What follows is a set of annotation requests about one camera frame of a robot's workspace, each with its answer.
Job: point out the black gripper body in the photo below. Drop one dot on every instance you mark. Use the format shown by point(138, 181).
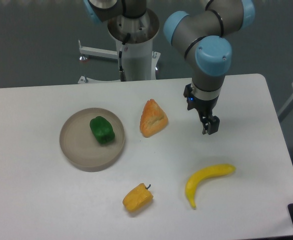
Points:
point(203, 107)

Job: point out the green toy pepper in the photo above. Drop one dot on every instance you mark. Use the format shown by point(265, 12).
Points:
point(102, 130)

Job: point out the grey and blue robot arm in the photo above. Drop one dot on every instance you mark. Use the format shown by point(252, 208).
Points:
point(200, 39)

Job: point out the yellow toy pepper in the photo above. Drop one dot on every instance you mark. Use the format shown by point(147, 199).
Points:
point(137, 198)

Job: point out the beige round plate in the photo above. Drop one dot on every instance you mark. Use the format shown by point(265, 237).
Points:
point(82, 149)

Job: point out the yellow toy banana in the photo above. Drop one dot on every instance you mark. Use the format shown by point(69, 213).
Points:
point(206, 173)

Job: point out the orange toy bread slice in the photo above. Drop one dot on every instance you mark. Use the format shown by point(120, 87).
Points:
point(153, 119)

